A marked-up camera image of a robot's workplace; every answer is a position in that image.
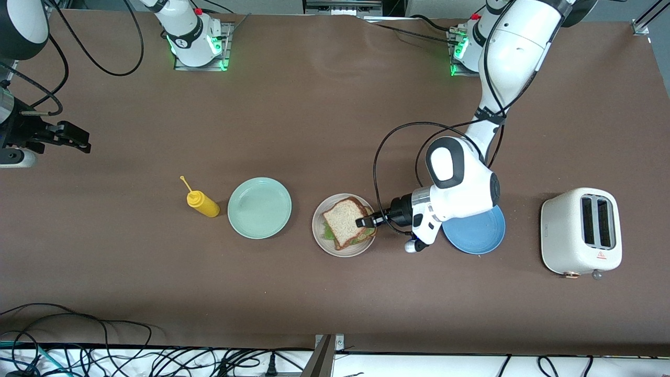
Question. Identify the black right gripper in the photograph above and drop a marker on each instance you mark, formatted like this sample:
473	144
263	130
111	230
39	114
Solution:
22	131

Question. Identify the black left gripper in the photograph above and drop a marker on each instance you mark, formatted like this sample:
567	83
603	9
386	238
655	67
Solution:
401	208

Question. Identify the green lettuce leaf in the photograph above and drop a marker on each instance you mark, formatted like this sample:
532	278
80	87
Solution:
361	235

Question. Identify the brown bread slice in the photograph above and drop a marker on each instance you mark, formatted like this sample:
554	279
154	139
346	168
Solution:
361	244
343	220

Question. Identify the yellow squeeze bottle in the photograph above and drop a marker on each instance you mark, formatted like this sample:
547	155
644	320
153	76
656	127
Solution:
205	204

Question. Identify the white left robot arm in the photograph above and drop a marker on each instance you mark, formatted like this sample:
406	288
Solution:
513	63

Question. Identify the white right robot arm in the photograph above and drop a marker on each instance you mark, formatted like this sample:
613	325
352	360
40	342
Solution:
188	31

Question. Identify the beige plate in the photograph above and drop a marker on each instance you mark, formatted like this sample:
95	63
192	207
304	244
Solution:
340	252

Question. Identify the mint green plate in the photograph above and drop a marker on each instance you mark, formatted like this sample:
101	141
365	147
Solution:
259	208

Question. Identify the blue plate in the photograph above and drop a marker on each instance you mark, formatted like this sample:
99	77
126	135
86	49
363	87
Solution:
481	238

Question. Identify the black power plug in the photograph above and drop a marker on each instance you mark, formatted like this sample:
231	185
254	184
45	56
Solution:
271	366

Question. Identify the white toaster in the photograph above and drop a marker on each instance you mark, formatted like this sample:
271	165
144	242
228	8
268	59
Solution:
562	235

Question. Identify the aluminium profile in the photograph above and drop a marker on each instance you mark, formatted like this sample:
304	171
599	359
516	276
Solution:
639	26

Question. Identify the grey metal post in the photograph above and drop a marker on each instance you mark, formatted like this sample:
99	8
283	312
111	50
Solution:
322	361

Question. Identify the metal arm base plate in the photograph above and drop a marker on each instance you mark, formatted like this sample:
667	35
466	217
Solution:
226	47
458	47

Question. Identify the aluminium frame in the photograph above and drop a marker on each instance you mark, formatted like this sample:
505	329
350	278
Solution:
343	8

